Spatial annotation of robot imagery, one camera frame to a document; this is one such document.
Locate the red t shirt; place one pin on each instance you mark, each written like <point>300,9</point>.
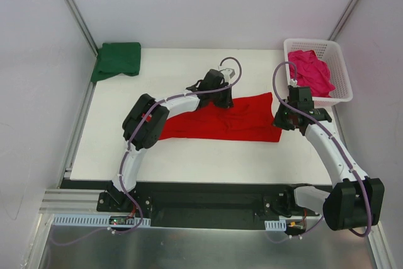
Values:
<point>250,119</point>

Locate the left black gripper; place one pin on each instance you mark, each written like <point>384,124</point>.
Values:
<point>223,99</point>

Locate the left white cable duct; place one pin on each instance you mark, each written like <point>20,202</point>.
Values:
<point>83,220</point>

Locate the right white cable duct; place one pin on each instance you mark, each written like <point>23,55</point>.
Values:
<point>276,225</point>

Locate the white plastic basket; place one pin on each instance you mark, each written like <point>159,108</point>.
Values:
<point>330,53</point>

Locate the aluminium frame rail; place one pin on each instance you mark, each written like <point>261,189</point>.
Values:
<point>69,201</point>

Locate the folded green t shirt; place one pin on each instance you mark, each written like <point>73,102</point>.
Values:
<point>117,58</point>

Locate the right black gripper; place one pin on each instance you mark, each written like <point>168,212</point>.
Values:
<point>281,119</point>

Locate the white cable duct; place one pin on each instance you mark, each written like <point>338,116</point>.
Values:
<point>276,225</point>
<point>83,220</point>

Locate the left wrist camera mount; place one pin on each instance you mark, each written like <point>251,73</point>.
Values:
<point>228,74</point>

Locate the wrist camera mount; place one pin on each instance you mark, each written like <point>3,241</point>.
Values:
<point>228,74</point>
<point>293,83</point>

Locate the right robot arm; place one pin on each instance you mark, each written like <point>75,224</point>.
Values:
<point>355,199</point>

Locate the pink t shirt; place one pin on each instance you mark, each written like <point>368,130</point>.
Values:
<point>312,72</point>

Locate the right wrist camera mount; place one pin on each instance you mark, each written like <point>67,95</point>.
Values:
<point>293,83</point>

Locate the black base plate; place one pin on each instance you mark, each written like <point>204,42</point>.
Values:
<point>199,205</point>

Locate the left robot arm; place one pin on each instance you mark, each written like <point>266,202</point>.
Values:
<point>143,126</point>

